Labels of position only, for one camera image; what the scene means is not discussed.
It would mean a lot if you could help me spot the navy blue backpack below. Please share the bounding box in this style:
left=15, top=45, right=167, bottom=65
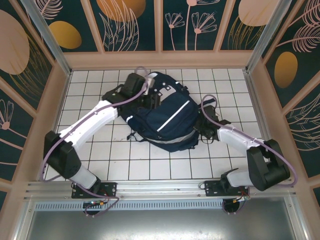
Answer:
left=126, top=71, right=201, bottom=153

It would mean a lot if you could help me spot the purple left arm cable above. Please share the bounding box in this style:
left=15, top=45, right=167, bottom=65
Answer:
left=39, top=66, right=149, bottom=218

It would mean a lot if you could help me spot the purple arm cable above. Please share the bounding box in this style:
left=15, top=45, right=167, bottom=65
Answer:
left=39, top=66, right=149, bottom=218
left=200, top=94, right=300, bottom=216

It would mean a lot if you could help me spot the aluminium mounting rail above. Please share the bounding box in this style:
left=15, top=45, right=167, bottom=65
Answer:
left=23, top=176, right=297, bottom=201

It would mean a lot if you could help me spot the perforated metal cable tray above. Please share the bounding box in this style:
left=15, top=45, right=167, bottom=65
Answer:
left=33, top=201, right=296, bottom=213

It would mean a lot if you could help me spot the grey metal sheet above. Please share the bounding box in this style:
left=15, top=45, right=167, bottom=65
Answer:
left=24, top=211, right=310, bottom=240

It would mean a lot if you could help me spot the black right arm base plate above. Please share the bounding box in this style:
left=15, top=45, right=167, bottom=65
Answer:
left=204, top=180, right=251, bottom=198

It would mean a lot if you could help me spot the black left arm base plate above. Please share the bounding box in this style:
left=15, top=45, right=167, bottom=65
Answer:
left=71, top=181, right=118, bottom=200

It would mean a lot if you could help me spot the aluminium side rail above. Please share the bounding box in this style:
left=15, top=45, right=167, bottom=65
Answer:
left=243, top=69, right=285, bottom=179

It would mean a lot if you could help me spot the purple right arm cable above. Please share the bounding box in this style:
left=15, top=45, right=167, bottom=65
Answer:
left=200, top=94, right=300, bottom=216

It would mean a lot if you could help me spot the aluminium frame post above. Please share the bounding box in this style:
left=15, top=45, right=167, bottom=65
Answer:
left=19, top=0, right=73, bottom=76
left=246, top=0, right=293, bottom=74

